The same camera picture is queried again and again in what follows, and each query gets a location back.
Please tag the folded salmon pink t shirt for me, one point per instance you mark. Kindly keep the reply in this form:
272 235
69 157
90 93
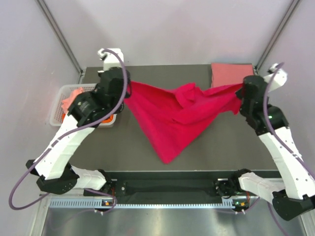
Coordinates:
229 74

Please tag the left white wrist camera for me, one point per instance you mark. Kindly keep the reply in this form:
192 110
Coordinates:
108 59

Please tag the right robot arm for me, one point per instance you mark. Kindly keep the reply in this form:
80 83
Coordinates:
296 194

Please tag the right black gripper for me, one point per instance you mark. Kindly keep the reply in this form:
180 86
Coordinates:
238 93

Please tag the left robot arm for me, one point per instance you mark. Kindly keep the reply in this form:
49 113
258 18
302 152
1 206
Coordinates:
55 173

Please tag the aluminium frame rail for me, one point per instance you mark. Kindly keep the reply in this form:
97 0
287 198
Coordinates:
293 5

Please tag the slotted cable duct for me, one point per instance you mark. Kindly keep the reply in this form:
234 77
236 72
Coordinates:
107 203

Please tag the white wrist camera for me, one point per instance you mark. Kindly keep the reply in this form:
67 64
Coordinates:
276 77
108 59

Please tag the orange t shirt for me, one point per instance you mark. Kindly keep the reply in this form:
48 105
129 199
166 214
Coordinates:
110 119

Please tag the light pink t shirt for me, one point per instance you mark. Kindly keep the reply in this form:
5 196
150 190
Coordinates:
68 101

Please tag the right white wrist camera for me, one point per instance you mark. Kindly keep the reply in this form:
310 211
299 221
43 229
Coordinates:
276 77

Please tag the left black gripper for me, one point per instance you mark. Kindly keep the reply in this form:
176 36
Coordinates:
127 93

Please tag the magenta t shirt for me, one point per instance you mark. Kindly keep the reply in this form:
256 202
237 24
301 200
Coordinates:
172 119

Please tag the white plastic basket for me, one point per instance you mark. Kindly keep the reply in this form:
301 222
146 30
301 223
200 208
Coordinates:
57 114

